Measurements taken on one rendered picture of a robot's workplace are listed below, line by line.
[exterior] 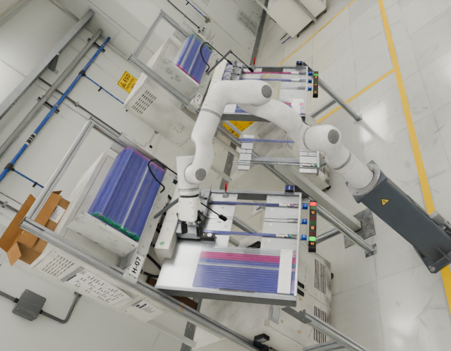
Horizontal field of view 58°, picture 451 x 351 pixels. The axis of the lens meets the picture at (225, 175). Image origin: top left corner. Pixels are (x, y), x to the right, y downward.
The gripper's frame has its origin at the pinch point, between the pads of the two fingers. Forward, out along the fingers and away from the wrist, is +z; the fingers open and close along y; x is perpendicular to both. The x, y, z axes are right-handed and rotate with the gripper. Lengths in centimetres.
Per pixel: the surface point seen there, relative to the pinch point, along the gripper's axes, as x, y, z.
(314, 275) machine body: 117, -15, 56
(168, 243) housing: 24, -47, 17
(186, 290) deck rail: 18, -28, 37
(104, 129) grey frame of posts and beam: 15, -86, -46
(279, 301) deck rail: 43, 10, 42
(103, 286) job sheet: -5, -67, 36
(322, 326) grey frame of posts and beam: 59, 24, 57
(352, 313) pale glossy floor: 120, 9, 76
